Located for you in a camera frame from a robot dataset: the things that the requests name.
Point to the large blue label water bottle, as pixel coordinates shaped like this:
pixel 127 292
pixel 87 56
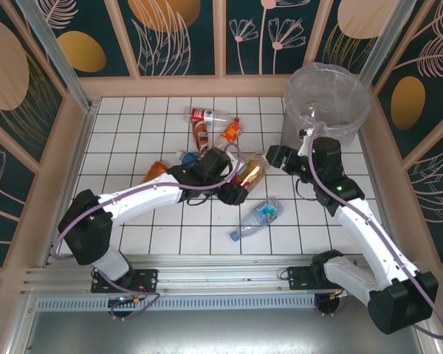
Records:
pixel 262 214

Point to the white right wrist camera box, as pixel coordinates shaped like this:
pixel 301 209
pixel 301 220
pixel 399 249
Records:
pixel 305 142

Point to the red white label water bottle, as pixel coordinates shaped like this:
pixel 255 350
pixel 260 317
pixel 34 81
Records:
pixel 203 115

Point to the orange juice bottle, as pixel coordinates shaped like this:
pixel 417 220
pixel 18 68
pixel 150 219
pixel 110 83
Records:
pixel 157 170

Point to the aluminium corner post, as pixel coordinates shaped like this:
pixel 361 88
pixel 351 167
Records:
pixel 59 62
pixel 382 40

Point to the clear plastic bin liner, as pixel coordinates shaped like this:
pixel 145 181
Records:
pixel 350 129

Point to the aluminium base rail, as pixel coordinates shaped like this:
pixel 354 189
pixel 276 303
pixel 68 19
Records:
pixel 221 274

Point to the orange label red cap bottle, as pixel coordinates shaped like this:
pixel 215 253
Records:
pixel 230 132

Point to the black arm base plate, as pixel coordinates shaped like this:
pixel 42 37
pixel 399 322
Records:
pixel 147 276
pixel 299 278

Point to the small circuit board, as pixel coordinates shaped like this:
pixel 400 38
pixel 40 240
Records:
pixel 123 300

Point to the small blue label bottle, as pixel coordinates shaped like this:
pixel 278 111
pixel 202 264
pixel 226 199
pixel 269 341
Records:
pixel 190 159

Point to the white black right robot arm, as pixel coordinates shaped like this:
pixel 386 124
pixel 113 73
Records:
pixel 369 236

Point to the metal mesh waste bin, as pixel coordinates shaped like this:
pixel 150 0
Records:
pixel 289 129

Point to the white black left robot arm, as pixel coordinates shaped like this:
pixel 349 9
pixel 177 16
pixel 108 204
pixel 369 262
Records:
pixel 144 193

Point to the brown label bottle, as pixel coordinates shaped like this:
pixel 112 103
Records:
pixel 201 136

